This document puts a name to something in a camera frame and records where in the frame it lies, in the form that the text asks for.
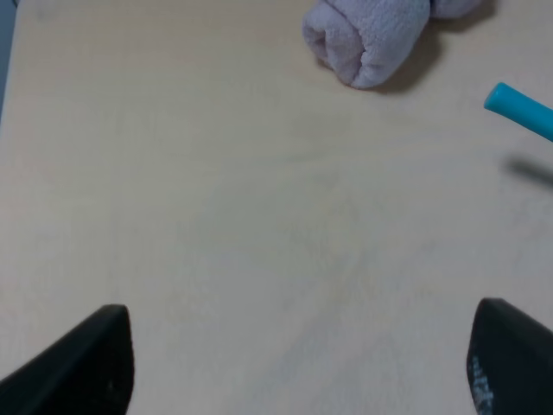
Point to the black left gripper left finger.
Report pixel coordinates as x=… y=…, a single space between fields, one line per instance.
x=89 y=370

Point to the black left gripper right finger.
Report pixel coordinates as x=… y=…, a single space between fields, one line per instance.
x=509 y=361

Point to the lilac towel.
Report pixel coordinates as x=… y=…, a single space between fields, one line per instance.
x=364 y=42

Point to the teal plastic handle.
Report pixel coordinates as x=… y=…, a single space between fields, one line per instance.
x=521 y=109

